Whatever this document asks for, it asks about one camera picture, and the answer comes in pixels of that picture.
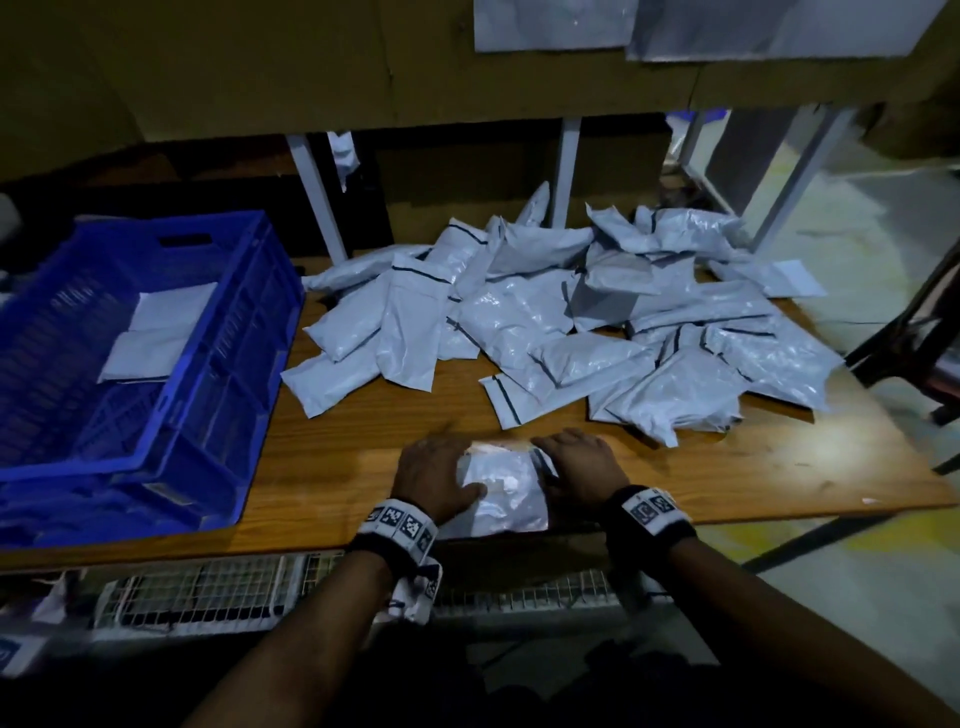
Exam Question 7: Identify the person's left hand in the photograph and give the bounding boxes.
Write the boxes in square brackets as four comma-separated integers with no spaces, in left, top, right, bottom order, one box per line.
[393,435,485,524]

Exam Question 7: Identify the person's right hand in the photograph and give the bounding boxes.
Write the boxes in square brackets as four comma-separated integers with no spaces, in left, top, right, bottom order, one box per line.
[535,429,632,512]

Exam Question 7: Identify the pile of grey mailer bags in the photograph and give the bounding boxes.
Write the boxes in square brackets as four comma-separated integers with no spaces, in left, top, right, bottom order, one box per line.
[282,183,845,449]

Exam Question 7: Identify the blue plastic crate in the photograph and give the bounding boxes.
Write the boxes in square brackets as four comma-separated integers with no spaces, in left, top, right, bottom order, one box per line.
[0,210,306,549]

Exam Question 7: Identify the person's right forearm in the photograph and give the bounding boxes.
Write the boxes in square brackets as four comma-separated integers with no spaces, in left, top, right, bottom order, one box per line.
[667,540,960,728]

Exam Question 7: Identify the person's left forearm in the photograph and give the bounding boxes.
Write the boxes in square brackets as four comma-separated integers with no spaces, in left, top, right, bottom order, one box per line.
[187,552,395,728]

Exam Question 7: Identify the left marker wristband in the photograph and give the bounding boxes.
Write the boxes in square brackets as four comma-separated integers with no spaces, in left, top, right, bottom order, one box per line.
[352,498,440,572]

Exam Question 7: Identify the marker wristband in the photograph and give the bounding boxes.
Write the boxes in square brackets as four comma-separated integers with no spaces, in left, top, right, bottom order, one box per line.
[603,484,696,572]
[352,498,440,572]

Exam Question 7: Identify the right marker wristband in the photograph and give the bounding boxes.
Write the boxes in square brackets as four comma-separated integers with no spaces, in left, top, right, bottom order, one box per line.
[603,484,696,572]

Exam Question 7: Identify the wooden table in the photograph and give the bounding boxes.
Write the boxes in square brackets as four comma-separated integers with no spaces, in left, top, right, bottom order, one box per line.
[0,255,957,575]

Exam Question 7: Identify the white metal shelf leg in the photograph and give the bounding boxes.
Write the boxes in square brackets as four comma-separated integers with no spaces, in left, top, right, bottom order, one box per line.
[550,117,584,230]
[750,105,860,254]
[288,135,350,266]

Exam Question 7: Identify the brown wooden chair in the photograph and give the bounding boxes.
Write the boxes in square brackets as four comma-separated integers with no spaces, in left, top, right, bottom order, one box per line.
[847,240,960,425]

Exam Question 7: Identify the white printed paper sheet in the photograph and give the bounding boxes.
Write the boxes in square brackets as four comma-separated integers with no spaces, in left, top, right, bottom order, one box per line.
[474,0,639,54]
[627,0,782,63]
[757,0,950,62]

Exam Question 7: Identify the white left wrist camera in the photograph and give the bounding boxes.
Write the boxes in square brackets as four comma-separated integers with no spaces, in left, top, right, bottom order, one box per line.
[390,562,444,624]

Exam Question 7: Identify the white wire rack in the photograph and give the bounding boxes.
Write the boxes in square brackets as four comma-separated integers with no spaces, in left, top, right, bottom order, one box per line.
[93,547,624,632]

